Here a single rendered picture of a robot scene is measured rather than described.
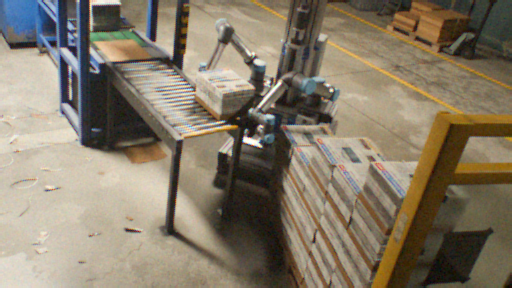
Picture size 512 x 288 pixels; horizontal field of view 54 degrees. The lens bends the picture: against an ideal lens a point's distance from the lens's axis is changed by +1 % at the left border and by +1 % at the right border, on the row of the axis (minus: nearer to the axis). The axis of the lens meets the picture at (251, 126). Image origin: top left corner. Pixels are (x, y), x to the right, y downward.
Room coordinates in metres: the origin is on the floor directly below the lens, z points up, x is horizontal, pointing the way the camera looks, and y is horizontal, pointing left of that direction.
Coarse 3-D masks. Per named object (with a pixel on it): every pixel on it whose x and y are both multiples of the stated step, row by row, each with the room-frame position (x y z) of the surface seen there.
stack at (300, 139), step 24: (288, 144) 3.00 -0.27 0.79; (312, 144) 2.99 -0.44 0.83; (288, 192) 2.82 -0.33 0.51; (312, 192) 2.54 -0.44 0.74; (264, 216) 3.13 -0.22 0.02; (288, 216) 2.75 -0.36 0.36; (336, 216) 2.24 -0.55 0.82; (288, 240) 2.67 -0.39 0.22; (312, 240) 2.38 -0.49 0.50; (336, 240) 2.16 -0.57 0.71; (288, 264) 2.59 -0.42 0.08; (312, 264) 2.32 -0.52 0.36
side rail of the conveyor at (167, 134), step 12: (108, 72) 3.75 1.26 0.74; (120, 72) 3.66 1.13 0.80; (120, 84) 3.54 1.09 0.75; (132, 96) 3.35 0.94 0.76; (144, 108) 3.17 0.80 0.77; (156, 120) 3.01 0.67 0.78; (156, 132) 3.00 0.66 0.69; (168, 132) 2.86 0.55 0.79; (168, 144) 2.85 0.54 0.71; (180, 144) 2.79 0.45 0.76
